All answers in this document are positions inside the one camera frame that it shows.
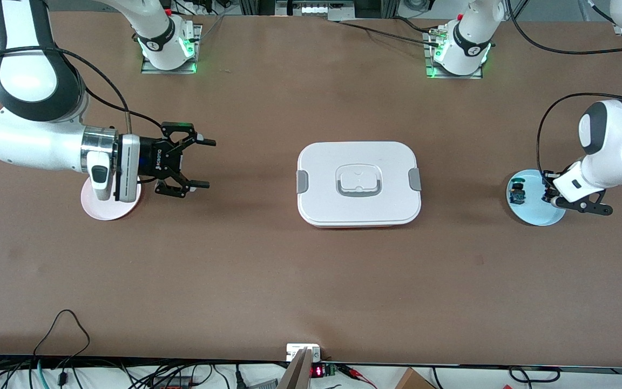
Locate red clip lead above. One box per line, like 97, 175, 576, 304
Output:
338, 365, 377, 388

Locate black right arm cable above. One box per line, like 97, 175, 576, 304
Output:
0, 46, 163, 184

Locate pink round plate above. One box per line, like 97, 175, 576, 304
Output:
82, 176, 142, 222

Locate aluminium camera post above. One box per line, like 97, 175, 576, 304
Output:
278, 348, 313, 389

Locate blue and black switch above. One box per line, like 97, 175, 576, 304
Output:
508, 177, 528, 205

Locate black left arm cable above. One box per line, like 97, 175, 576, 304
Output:
505, 0, 622, 187

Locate light blue round plate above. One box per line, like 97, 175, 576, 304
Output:
506, 169, 567, 226

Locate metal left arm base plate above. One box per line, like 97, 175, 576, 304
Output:
423, 30, 483, 80

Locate white lunch box grey clips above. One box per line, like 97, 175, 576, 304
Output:
296, 141, 422, 229

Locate black looped table cable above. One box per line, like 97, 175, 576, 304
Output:
33, 309, 91, 373

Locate small white bracket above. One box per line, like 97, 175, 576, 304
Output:
286, 344, 321, 361

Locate black coiled floor cable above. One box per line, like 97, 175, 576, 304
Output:
508, 366, 561, 383

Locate white power strip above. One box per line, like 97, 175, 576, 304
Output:
275, 0, 356, 21

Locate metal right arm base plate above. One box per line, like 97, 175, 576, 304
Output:
141, 24, 202, 75

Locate brown cardboard box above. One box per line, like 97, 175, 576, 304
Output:
395, 367, 437, 389

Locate black cable to arm base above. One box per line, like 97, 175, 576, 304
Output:
328, 16, 444, 46

